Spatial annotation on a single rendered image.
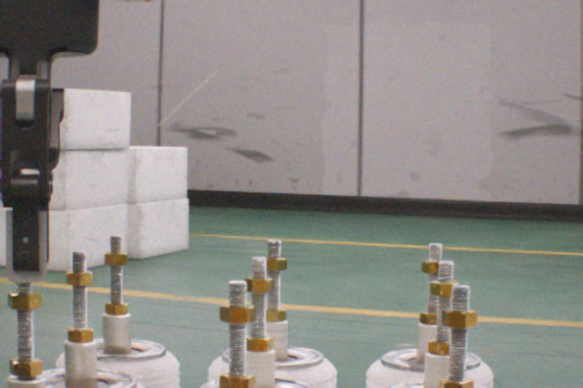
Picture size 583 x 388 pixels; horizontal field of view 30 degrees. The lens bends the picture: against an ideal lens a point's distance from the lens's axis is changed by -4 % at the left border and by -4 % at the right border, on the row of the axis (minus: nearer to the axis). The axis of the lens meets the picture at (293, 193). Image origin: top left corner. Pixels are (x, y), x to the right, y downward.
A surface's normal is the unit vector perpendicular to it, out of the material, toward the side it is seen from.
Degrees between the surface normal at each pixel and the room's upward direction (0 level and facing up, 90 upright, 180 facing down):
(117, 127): 90
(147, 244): 90
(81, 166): 90
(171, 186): 90
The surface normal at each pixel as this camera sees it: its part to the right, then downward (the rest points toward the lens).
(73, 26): 0.77, 0.04
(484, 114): -0.36, 0.04
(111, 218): 0.95, 0.04
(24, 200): 0.05, 0.96
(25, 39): 0.18, 0.06
